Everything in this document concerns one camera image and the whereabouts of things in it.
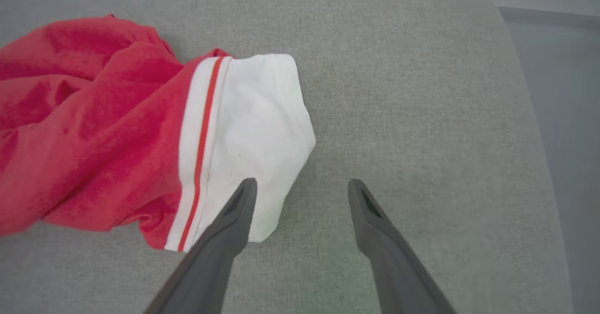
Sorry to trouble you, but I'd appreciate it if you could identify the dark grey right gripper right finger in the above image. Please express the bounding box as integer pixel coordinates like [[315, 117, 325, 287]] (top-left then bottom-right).
[[347, 179, 456, 314]]

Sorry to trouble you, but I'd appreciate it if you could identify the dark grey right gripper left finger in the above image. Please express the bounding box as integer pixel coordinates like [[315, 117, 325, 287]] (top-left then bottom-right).
[[144, 178, 259, 314]]

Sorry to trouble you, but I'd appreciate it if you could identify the red and white garment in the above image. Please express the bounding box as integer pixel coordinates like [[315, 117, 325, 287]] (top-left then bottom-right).
[[0, 14, 317, 253]]

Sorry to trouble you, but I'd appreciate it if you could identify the grey fabric sofa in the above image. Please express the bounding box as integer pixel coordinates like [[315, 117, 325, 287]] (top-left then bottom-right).
[[0, 0, 575, 314]]

